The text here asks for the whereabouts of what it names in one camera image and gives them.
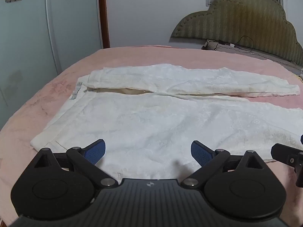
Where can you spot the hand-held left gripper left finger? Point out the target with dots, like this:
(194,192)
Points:
(94,151)

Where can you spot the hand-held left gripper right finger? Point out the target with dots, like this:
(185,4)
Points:
(201,152)

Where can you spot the brown wooden door frame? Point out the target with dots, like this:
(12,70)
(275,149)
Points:
(104,14)

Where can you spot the pink bed blanket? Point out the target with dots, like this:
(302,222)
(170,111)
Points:
(47,94)

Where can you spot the white pants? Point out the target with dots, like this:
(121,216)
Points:
(153,127)

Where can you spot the pale sliding wardrobe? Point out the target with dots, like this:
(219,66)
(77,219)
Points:
(28,40)

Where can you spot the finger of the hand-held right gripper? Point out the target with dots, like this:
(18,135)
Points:
(284,153)

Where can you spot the olive padded headboard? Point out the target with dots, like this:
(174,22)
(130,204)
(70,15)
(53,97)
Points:
(248,19)

